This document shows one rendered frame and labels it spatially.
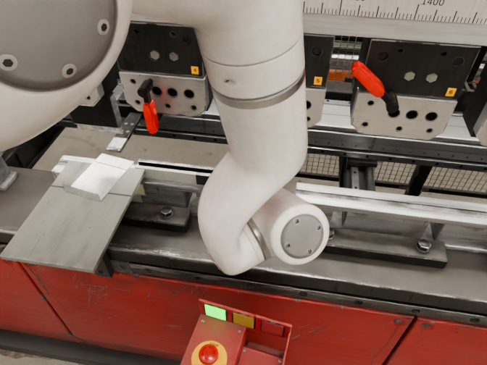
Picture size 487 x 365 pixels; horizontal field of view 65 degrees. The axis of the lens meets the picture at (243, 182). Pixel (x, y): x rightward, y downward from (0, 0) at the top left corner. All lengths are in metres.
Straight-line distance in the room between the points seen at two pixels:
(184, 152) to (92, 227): 1.72
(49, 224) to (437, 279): 0.79
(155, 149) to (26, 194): 1.50
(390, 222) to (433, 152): 0.29
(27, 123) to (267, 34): 0.19
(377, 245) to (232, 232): 0.49
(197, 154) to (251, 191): 2.03
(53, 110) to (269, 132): 0.23
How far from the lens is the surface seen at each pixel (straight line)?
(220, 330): 0.88
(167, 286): 0.99
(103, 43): 0.17
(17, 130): 0.18
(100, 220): 0.80
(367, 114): 0.67
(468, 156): 1.14
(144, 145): 2.58
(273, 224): 0.49
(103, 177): 0.89
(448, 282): 0.92
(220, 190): 0.45
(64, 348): 1.80
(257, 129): 0.36
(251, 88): 0.33
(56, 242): 0.80
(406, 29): 0.62
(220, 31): 0.30
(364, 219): 0.88
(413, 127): 0.70
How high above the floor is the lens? 1.58
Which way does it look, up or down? 45 degrees down
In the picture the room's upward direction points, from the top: straight up
